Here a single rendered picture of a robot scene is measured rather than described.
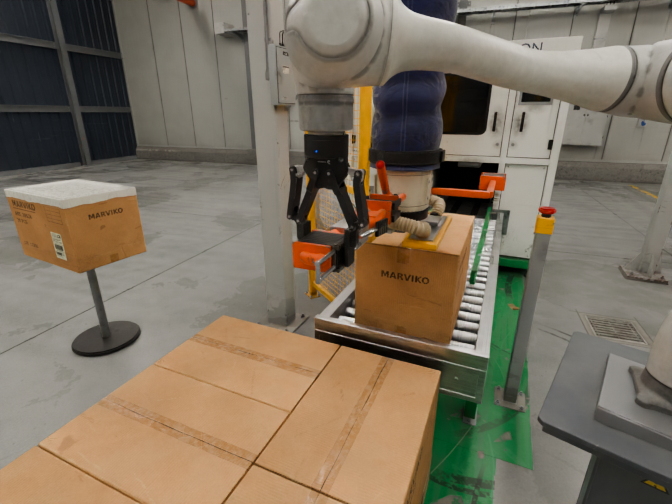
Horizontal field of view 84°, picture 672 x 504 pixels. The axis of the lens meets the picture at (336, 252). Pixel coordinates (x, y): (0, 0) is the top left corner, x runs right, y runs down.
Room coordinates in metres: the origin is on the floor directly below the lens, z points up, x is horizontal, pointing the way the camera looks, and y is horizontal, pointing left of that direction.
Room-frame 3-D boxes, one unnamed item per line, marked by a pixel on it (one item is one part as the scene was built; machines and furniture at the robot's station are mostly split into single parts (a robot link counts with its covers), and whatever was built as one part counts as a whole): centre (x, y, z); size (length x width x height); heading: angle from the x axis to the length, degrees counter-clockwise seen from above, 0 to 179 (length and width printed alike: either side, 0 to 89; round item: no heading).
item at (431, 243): (1.16, -0.30, 1.08); 0.34 x 0.10 x 0.05; 157
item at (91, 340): (2.16, 1.54, 0.31); 0.40 x 0.40 x 0.62
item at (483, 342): (2.21, -1.00, 0.50); 2.31 x 0.05 x 0.19; 156
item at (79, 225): (2.16, 1.54, 0.82); 0.60 x 0.40 x 0.40; 61
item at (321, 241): (0.65, 0.03, 1.19); 0.08 x 0.07 x 0.05; 157
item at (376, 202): (0.97, -0.12, 1.19); 0.10 x 0.08 x 0.06; 67
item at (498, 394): (1.59, -0.92, 0.01); 0.15 x 0.15 x 0.03; 66
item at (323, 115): (0.66, 0.02, 1.42); 0.09 x 0.09 x 0.06
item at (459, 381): (1.27, -0.23, 0.48); 0.70 x 0.03 x 0.15; 66
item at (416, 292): (1.61, -0.38, 0.75); 0.60 x 0.40 x 0.40; 156
